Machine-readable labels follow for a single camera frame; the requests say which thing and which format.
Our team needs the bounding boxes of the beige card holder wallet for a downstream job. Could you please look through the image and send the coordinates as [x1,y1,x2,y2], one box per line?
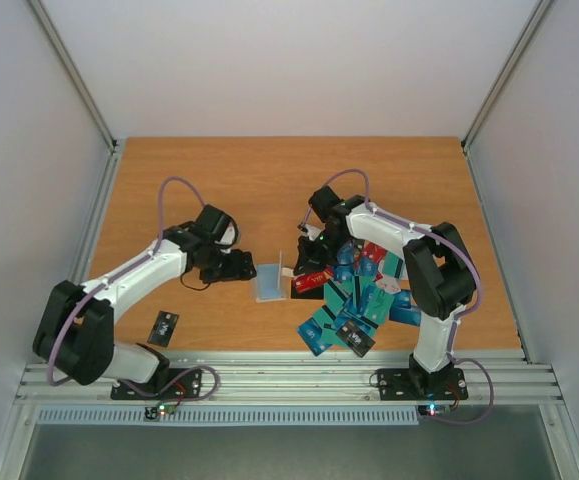
[253,251,292,303]

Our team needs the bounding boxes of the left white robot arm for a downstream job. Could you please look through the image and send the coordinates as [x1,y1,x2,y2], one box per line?
[32,205,256,398]

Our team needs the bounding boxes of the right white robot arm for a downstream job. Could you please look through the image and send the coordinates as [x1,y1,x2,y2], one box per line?
[294,185,482,397]

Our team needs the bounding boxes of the red VIP card left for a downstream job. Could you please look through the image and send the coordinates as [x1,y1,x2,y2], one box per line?
[292,268,334,294]

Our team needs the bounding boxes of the red vip card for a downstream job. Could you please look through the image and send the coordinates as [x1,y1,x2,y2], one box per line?
[292,268,334,294]
[361,242,387,264]

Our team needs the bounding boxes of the blue card centre top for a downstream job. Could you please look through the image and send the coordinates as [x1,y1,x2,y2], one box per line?
[334,247,355,282]

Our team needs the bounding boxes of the blue card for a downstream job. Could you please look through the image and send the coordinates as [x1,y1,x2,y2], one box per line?
[334,247,355,282]
[389,305,422,327]
[297,317,332,356]

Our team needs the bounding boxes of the red VIP card upper right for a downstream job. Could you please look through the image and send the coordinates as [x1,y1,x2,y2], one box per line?
[361,242,387,264]

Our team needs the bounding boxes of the blue card bottom left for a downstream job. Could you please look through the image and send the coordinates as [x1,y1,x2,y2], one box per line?
[297,317,332,356]

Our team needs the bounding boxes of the teal VIP card centre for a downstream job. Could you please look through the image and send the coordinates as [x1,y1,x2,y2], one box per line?
[359,285,394,325]

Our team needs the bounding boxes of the teal card upper right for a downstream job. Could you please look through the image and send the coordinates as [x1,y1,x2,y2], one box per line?
[379,252,406,280]

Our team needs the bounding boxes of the white red card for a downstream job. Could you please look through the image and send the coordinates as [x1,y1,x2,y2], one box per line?
[374,276,401,295]

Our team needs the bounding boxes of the lone black VIP card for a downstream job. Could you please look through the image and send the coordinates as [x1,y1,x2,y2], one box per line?
[147,311,179,348]

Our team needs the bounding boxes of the blue card right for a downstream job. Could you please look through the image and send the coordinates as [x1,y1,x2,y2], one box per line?
[389,305,422,327]

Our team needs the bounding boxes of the left small circuit board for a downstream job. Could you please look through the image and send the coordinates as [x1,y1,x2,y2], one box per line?
[144,404,177,421]

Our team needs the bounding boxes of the small circuit board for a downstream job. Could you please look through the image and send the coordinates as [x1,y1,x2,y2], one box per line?
[144,404,177,421]
[418,403,453,417]

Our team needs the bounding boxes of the right small circuit board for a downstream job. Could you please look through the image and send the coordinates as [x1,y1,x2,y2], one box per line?
[418,403,453,417]

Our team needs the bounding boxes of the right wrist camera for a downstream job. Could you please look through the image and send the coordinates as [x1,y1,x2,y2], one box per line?
[298,222,322,242]

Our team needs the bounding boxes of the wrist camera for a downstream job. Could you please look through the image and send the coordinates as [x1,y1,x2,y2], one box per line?
[298,222,322,242]
[218,224,239,248]

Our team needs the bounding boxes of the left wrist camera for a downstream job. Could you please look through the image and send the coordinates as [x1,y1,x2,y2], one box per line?
[218,224,239,248]

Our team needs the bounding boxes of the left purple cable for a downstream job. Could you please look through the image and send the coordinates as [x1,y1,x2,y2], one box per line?
[47,175,220,401]

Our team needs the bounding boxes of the purple cable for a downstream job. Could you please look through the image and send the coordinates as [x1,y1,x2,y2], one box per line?
[299,168,496,426]
[47,175,220,401]

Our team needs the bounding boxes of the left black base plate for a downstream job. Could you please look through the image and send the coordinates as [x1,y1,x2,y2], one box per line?
[110,367,202,401]

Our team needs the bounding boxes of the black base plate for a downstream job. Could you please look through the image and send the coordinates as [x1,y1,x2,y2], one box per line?
[110,367,202,401]
[375,368,469,401]

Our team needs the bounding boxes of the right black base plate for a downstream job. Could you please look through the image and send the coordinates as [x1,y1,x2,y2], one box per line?
[375,368,469,401]

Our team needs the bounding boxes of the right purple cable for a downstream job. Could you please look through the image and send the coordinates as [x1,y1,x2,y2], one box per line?
[299,168,496,426]

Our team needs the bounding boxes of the grey slotted cable duct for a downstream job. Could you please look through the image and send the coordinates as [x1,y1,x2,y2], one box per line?
[35,405,418,427]

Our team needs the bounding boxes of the left aluminium frame post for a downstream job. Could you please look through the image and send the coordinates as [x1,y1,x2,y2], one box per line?
[25,0,117,152]

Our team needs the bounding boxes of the aluminium frame post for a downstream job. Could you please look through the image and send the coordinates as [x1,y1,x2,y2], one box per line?
[461,0,556,156]
[25,0,117,152]

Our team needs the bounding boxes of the right aluminium frame post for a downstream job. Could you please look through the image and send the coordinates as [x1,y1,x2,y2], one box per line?
[461,0,556,156]

